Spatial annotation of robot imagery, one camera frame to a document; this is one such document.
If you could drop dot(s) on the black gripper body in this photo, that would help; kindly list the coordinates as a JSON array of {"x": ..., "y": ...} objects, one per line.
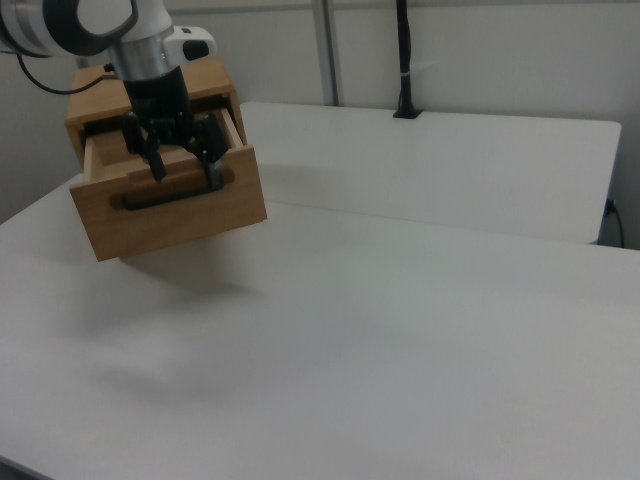
[{"x": 160, "y": 105}]

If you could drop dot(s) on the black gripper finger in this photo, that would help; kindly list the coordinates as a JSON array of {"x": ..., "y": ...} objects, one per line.
[
  {"x": 212, "y": 150},
  {"x": 150, "y": 152}
]

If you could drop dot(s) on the wooden drawer cabinet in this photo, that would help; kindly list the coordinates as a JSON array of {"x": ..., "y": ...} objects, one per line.
[{"x": 95, "y": 95}]

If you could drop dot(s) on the black camera pole with clamp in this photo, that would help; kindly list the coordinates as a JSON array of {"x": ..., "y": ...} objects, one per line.
[{"x": 404, "y": 60}]

